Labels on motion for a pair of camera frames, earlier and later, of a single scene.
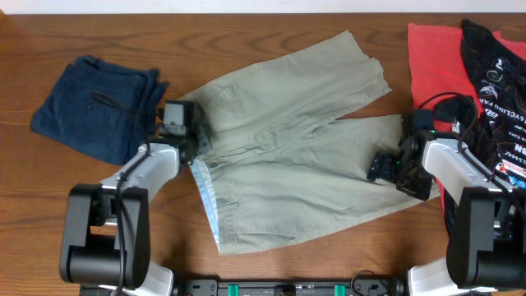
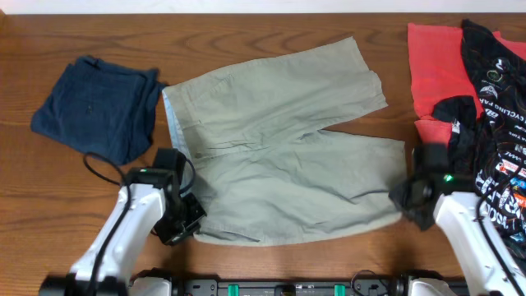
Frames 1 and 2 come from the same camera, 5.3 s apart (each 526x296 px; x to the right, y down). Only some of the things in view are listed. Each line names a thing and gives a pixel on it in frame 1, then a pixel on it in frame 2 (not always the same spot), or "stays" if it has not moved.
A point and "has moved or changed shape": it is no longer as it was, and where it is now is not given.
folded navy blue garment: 108,110 stays
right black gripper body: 382,168 → 411,202
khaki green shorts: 282,164 has moved or changed shape
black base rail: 291,288 stays
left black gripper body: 196,140 → 181,222
